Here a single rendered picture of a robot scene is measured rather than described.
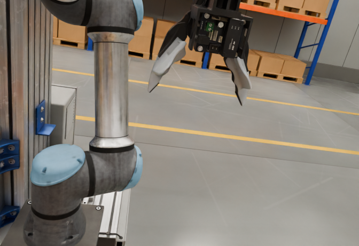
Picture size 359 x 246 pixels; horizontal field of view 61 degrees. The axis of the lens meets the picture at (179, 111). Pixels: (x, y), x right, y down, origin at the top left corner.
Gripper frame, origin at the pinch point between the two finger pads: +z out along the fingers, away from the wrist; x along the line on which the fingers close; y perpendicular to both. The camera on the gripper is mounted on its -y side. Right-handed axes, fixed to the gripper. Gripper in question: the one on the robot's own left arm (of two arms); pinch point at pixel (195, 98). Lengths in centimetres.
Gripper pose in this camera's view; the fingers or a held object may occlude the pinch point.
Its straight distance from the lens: 49.0
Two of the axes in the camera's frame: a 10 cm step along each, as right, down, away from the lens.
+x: 9.8, 1.3, 1.5
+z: -1.8, 9.1, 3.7
